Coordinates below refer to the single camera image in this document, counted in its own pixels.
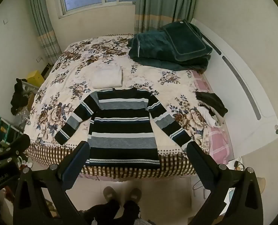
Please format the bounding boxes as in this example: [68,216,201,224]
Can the floral bed sheet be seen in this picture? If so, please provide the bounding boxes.
[24,34,224,181]

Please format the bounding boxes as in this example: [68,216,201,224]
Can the clear plastic bin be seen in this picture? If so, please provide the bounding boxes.
[13,80,40,127]

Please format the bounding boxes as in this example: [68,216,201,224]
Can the dark blue garment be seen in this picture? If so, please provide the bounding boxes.
[54,88,194,169]

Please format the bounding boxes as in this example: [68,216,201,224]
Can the pink checked sheet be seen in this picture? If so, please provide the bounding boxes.
[191,70,231,164]

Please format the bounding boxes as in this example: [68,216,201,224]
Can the black garment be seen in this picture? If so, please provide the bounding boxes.
[195,92,228,118]

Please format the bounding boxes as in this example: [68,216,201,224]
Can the grey slipper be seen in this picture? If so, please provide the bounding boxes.
[125,187,142,204]
[103,186,119,203]

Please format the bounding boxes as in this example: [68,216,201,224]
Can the black clothes heap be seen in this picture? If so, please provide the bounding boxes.
[10,78,29,115]

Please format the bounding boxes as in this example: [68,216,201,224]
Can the green striped curtain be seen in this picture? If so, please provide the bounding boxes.
[134,0,200,34]
[24,0,62,65]

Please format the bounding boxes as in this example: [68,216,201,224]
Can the yellow box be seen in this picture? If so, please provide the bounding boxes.
[27,70,45,87]

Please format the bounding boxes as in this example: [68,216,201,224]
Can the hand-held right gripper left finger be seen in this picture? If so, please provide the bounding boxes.
[13,141,93,225]

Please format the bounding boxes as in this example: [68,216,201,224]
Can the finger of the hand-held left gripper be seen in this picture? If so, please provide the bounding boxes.
[0,133,31,163]

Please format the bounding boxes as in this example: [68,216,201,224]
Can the green rack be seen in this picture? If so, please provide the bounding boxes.
[0,112,25,146]

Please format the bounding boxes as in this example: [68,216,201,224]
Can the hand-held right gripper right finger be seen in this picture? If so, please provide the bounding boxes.
[186,142,265,225]

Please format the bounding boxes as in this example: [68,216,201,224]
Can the dark green jacket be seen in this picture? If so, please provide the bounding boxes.
[127,31,212,72]

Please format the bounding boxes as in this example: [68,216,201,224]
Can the white headboard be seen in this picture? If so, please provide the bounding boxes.
[191,17,278,160]

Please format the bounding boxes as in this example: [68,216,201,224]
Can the person's leg in dark trousers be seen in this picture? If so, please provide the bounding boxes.
[83,199,121,225]
[123,200,140,225]

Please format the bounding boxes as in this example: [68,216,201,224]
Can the folded white cloth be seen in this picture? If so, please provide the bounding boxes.
[92,66,123,89]

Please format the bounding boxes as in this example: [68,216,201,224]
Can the white garment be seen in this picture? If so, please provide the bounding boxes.
[197,103,225,126]

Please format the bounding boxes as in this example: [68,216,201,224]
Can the dark green pillow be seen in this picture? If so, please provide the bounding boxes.
[162,19,213,62]

